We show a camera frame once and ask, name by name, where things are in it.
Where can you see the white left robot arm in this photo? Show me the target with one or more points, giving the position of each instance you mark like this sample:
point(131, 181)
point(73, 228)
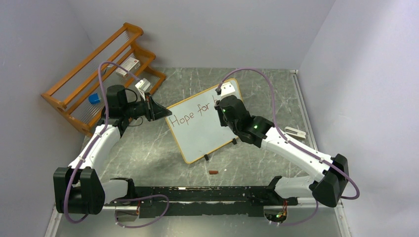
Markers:
point(77, 187)

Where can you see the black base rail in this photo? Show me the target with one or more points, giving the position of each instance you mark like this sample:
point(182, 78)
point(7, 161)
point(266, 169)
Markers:
point(197, 201)

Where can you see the blue cube block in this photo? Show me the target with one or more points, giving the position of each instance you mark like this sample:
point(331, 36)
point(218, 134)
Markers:
point(94, 99)

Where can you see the orange wooden rack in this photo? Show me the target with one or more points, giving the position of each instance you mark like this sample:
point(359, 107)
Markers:
point(74, 108)

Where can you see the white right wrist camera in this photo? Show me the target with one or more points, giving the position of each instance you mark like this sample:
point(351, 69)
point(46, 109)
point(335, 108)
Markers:
point(226, 89)

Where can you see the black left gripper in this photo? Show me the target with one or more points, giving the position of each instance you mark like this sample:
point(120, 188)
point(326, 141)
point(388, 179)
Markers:
point(156, 112)

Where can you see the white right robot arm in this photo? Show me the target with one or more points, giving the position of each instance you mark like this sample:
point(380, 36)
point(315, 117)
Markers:
point(327, 176)

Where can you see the grey cardboard box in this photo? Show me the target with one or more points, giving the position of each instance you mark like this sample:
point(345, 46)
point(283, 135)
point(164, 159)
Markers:
point(130, 64)

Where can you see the white whiteboard eraser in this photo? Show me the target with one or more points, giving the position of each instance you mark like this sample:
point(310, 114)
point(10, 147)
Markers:
point(295, 133)

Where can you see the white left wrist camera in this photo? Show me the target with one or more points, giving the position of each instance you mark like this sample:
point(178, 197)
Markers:
point(142, 86)

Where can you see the yellow framed whiteboard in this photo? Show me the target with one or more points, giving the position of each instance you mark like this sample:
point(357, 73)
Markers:
point(195, 126)

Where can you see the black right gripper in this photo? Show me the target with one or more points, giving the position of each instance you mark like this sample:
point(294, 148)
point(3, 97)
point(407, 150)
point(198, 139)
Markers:
point(222, 123)

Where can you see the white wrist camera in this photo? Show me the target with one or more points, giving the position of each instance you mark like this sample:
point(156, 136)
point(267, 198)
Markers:
point(142, 86)
point(226, 89)

